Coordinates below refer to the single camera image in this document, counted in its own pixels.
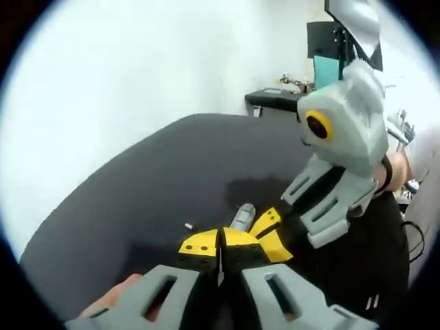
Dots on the teal board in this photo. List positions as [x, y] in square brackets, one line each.
[326, 72]

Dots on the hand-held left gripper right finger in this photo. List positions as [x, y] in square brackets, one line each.
[302, 306]

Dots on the person's left hand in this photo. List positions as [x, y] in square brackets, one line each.
[110, 299]

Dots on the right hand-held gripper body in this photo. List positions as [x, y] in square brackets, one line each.
[354, 130]

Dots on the grey metal equipment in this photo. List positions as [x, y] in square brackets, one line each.
[400, 127]

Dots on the black panel on stand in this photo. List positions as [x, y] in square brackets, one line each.
[323, 38]

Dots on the person's right hand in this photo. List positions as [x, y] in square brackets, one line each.
[379, 178]

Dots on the person's black trousers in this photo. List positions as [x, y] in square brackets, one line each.
[371, 268]

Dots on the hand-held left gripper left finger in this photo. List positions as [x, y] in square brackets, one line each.
[137, 299]

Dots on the black wristband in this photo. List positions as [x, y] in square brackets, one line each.
[390, 172]

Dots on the black side table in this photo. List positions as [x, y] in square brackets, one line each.
[271, 99]

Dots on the small white tag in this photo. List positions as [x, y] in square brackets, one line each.
[257, 111]

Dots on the pile of small parts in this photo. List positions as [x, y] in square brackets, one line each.
[295, 82]

